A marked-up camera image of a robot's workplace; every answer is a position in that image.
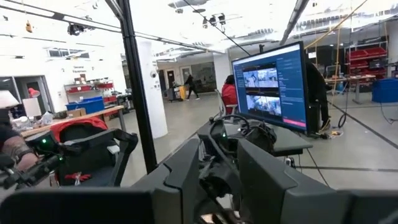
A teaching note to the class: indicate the blue crate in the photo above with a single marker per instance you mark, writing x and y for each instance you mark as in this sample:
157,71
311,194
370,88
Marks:
385,91

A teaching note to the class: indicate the black upright frame post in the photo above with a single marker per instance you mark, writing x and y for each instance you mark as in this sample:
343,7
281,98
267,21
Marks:
139,93

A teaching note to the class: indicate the dark grey desk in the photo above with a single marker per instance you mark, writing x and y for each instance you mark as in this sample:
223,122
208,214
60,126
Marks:
289,143

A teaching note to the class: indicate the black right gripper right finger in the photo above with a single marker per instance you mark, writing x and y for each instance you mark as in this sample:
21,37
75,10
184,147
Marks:
311,208

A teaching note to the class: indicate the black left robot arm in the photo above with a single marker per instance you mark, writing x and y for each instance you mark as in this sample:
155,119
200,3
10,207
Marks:
262,138

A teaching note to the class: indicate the white round pillar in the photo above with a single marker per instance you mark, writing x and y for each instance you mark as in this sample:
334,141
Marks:
157,102

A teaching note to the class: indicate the white lampshade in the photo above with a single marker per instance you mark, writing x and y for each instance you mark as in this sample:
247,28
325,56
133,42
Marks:
7,100

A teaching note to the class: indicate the shelf with red bins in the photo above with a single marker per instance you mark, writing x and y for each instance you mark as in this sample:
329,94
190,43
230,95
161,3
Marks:
104,85
367,53

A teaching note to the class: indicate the red lamp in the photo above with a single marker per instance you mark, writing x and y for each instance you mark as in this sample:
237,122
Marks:
33,92

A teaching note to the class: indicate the yellow cart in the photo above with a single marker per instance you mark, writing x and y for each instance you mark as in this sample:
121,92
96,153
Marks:
182,92

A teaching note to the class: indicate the brown cardboard box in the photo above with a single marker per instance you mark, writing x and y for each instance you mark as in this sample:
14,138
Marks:
76,113

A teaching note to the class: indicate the blue storage bin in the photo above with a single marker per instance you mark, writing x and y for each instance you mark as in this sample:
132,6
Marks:
91,105

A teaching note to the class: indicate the grey work table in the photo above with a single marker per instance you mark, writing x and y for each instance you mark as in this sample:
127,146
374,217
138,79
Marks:
351,77

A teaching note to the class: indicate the overhead camera cluster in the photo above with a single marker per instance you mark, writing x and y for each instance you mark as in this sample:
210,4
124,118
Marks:
221,19

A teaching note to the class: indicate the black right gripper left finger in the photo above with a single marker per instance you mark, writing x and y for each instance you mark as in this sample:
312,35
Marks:
93,205

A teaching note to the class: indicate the white box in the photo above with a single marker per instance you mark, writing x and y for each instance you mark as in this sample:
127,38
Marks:
31,107

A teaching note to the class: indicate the orange hanging plug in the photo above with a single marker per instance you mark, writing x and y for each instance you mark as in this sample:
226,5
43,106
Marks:
29,27

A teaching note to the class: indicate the wooden workbench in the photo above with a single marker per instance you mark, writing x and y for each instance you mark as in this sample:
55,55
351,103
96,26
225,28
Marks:
93,112

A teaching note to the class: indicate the red and black backpack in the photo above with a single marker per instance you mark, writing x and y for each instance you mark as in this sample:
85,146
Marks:
77,123

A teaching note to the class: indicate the blue screen monitor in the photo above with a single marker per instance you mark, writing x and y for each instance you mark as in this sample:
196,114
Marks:
270,87

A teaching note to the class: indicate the black ceiling camera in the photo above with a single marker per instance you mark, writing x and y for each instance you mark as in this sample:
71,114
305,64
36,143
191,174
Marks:
74,29

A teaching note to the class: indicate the white chair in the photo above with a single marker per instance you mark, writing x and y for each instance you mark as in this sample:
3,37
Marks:
232,106

